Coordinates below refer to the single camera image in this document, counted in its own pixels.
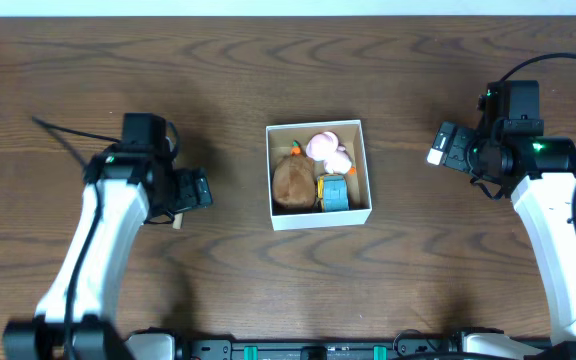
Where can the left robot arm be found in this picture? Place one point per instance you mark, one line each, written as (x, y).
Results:
(131, 183)

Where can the pig face rattle drum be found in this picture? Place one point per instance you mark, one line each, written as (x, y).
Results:
(177, 221)

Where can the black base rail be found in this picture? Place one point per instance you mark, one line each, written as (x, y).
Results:
(318, 351)

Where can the white cardboard box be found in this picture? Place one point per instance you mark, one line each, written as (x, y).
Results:
(278, 144)

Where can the white pink plush duck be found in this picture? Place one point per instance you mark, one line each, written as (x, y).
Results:
(325, 147)

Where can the yellow grey toy truck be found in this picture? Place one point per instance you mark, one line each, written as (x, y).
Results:
(332, 193)

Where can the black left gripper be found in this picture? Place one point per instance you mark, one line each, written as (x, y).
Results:
(194, 188)

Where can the brown plush capybara toy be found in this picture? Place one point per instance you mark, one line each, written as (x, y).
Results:
(293, 181)

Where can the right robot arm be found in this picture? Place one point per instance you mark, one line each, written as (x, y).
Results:
(537, 173)

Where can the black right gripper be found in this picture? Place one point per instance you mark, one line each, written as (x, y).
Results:
(456, 157)

